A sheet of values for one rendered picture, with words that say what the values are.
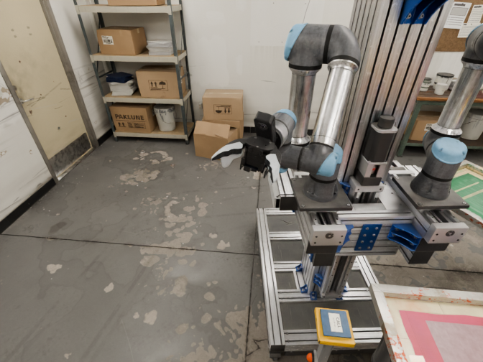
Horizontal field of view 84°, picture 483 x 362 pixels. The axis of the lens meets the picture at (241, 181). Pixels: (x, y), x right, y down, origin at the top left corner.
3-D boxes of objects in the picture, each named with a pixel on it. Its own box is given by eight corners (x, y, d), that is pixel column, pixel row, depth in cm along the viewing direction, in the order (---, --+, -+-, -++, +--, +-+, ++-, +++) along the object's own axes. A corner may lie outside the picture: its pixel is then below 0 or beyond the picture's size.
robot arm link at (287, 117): (296, 133, 87) (299, 108, 82) (287, 149, 79) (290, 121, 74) (273, 129, 90) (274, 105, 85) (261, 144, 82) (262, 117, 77)
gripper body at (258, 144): (264, 180, 68) (279, 158, 77) (271, 151, 62) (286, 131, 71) (237, 170, 70) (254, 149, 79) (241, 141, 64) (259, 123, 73)
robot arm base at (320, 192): (299, 182, 126) (302, 164, 120) (331, 181, 126) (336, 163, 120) (306, 202, 114) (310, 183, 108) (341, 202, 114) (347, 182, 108)
